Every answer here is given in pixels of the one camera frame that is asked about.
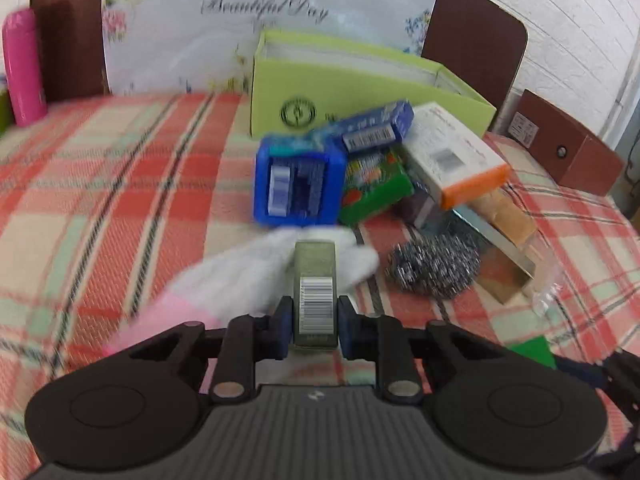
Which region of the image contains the tan cardboard box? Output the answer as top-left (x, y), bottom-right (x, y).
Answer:
top-left (470, 192), bottom-right (538, 248)

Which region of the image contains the floral plastic bag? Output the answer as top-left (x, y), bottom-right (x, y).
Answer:
top-left (101, 0), bottom-right (443, 96)

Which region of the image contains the dark purple box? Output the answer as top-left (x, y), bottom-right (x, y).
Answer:
top-left (400, 180), bottom-right (442, 229)

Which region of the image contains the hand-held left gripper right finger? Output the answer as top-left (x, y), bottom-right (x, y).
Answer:
top-left (337, 295), bottom-right (556, 406)

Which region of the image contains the slim grey-green cardboard box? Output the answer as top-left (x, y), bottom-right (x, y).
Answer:
top-left (292, 241), bottom-right (338, 351)

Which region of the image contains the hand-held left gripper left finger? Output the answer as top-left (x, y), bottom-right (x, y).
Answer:
top-left (111, 296), bottom-right (296, 406)

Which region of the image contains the green card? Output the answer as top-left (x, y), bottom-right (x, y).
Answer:
top-left (507, 336), bottom-right (556, 368)

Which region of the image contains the brown cardboard box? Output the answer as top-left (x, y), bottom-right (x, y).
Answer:
top-left (505, 89), bottom-right (626, 197)

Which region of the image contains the white glove pink cuff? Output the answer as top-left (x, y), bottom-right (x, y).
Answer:
top-left (107, 225), bottom-right (381, 356)

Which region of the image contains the plaid cloth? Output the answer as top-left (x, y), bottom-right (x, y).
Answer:
top-left (0, 91), bottom-right (640, 480)

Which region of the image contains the long blue carton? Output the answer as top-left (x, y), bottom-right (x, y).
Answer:
top-left (312, 100), bottom-right (416, 154)

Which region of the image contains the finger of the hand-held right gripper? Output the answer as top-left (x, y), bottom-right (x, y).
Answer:
top-left (552, 347), bottom-right (640, 403)

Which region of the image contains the light green cardboard box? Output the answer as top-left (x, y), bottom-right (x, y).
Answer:
top-left (248, 29), bottom-right (498, 142)

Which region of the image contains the brown wooden headboard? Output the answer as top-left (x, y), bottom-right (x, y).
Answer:
top-left (29, 0), bottom-right (529, 133)

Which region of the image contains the white and orange box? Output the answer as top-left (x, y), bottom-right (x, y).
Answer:
top-left (402, 102), bottom-right (513, 211)

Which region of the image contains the green scouring pad packet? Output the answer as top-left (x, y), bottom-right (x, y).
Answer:
top-left (337, 147), bottom-right (416, 226)

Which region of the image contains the blue plastic box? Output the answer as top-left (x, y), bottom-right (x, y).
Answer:
top-left (253, 131), bottom-right (348, 226)

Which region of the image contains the steel wool scourer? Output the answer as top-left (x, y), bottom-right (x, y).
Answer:
top-left (385, 235), bottom-right (482, 297)

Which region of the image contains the clear plastic wrap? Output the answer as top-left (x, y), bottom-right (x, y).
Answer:
top-left (530, 280), bottom-right (566, 321)

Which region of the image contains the pink bottle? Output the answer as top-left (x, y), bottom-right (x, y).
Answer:
top-left (1, 8), bottom-right (48, 128)

